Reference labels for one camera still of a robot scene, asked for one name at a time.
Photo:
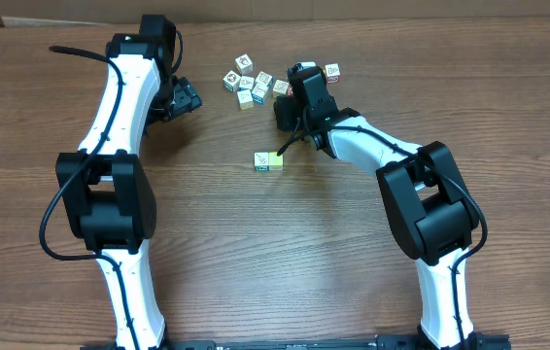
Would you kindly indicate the green sided wooden block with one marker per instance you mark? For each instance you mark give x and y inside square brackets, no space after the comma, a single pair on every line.
[261,161]

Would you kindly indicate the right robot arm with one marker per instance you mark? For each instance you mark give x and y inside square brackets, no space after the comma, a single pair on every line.
[430,212]

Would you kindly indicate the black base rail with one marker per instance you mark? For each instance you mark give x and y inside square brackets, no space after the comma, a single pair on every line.
[477,341]

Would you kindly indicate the cardboard panel at back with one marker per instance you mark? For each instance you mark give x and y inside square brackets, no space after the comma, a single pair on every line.
[130,11]

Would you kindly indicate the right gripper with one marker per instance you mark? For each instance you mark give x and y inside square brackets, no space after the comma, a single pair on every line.
[286,108]

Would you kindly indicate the blue sided picture block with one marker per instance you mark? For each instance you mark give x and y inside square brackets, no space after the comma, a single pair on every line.
[264,79]

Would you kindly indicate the sailboat blue wooden block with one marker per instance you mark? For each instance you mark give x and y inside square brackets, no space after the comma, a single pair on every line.
[259,93]

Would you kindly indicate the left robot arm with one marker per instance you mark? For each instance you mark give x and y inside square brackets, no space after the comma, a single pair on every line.
[108,199]

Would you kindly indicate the far right white block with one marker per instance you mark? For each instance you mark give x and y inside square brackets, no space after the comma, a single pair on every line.
[332,72]

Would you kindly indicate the ice cream wooden block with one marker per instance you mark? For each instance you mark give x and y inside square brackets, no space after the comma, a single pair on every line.
[247,83]

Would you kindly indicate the letter L wooden block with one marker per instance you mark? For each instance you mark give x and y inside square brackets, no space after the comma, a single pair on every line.
[275,161]

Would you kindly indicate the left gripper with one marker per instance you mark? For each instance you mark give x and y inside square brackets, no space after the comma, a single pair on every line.
[186,96]

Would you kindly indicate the top red picture block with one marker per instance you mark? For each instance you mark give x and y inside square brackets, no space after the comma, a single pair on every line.
[244,65]

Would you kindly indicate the soccer ball wooden block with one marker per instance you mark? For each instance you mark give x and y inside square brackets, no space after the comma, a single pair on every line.
[231,81]

